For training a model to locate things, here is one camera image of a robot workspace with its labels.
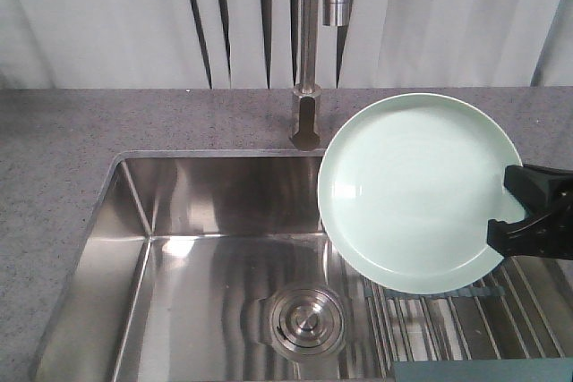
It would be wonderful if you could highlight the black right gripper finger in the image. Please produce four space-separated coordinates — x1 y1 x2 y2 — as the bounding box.
503 165 572 221
486 207 572 260

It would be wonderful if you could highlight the mint green round plate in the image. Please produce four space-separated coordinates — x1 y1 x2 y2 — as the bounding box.
317 93 526 294

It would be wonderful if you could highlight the teal roll-up drying rack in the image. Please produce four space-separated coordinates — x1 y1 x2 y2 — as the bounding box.
363 257 572 381

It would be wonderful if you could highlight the stainless steel faucet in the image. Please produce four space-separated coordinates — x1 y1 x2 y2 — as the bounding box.
290 0 351 151

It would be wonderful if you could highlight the sink drain strainer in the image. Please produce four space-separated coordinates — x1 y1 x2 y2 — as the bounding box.
268 284 346 357

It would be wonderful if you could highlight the stainless steel sink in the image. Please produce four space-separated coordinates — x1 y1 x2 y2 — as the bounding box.
32 150 383 381

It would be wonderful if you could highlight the white pleated curtain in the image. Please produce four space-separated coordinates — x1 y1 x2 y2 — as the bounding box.
1 0 572 89

